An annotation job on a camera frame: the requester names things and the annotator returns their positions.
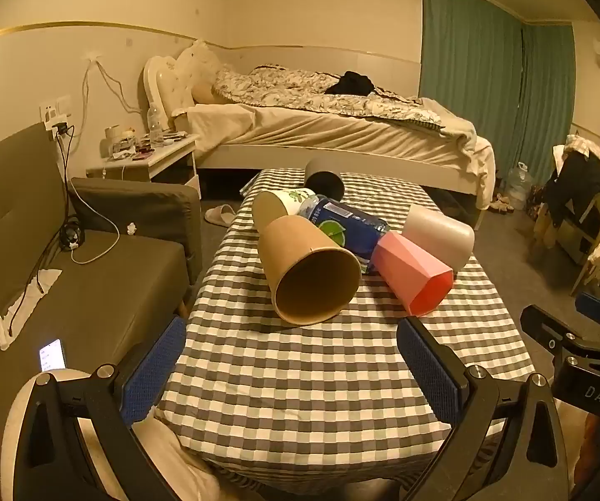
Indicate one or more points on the white wall socket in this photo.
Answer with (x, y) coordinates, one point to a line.
(55, 112)

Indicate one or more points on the beige bed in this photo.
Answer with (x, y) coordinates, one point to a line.
(331, 135)

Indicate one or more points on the beige slipper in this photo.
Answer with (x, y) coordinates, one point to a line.
(220, 215)

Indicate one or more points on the beige plastic cup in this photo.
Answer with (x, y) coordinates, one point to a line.
(441, 235)

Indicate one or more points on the wooden chair with clothes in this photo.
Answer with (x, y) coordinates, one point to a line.
(579, 193)

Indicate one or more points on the black clothing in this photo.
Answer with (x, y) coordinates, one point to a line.
(351, 83)

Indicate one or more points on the grey white checkered tablecloth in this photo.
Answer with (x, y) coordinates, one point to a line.
(305, 376)

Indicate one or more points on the blue drink can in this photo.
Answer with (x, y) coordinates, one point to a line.
(349, 224)

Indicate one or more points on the brown paper cup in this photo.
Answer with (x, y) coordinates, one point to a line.
(310, 282)

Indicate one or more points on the white cloth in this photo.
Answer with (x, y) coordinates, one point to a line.
(174, 464)

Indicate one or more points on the smartphone with lit screen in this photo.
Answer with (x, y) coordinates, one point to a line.
(52, 355)

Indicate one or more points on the large clear water jug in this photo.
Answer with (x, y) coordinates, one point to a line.
(518, 185)

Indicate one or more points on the clear water bottle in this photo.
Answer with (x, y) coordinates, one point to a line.
(155, 125)

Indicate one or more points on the dark grey sofa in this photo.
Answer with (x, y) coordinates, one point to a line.
(112, 282)

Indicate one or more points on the green curtain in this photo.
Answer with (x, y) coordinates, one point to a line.
(472, 73)

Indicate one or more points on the cream pillow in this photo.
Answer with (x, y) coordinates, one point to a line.
(195, 70)

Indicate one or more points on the white nightstand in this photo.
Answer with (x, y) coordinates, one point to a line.
(159, 164)

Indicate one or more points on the floral patterned quilt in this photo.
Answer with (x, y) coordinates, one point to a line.
(300, 86)

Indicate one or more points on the pink faceted cup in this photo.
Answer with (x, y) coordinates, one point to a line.
(415, 276)

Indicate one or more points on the dark grey cup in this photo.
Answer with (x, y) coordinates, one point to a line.
(325, 180)

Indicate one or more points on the crumpled white tissue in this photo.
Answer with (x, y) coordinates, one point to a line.
(132, 228)

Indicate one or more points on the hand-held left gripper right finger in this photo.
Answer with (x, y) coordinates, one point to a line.
(430, 370)

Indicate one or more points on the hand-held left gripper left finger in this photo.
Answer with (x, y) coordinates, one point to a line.
(156, 370)

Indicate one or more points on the white green-print paper cup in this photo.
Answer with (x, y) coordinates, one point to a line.
(276, 207)

